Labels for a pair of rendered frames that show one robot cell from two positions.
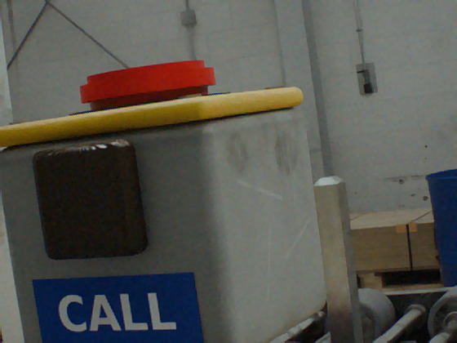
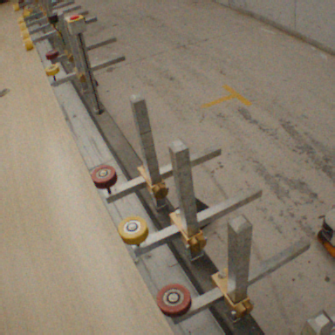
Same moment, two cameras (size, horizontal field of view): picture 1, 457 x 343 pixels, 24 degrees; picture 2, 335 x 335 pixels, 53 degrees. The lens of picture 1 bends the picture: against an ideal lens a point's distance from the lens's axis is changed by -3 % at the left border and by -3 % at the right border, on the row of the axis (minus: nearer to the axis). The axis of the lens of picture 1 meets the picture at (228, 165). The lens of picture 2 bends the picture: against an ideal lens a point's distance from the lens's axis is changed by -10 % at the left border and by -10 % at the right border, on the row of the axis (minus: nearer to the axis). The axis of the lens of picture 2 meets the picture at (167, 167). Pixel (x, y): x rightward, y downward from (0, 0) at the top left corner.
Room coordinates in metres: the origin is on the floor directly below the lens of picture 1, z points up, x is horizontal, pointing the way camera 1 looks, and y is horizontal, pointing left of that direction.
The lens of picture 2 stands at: (1.23, 1.36, 1.66)
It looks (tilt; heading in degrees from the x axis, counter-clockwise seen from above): 41 degrees down; 226
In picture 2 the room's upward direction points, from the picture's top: 11 degrees counter-clockwise
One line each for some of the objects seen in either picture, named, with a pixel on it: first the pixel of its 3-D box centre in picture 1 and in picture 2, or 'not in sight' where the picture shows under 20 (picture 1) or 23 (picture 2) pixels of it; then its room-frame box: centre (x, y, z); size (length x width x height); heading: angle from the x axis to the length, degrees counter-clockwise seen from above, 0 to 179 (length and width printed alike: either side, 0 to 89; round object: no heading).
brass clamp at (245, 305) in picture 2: not in sight; (232, 293); (0.85, 1.12, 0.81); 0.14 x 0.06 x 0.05; 64
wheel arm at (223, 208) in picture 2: not in sight; (200, 220); (0.69, 0.90, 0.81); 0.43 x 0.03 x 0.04; 154
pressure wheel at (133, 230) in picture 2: not in sight; (136, 238); (0.87, 0.81, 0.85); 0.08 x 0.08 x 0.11
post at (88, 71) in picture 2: not in sight; (88, 73); (0.32, 0.02, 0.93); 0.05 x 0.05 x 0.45; 64
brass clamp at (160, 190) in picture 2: not in sight; (153, 181); (0.63, 0.67, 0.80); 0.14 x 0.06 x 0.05; 64
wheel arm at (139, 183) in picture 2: not in sight; (164, 173); (0.58, 0.67, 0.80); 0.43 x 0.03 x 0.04; 154
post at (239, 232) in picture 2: not in sight; (237, 283); (0.86, 1.14, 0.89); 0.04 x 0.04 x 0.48; 64
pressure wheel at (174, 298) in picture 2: not in sight; (175, 306); (0.97, 1.04, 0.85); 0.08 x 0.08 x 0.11
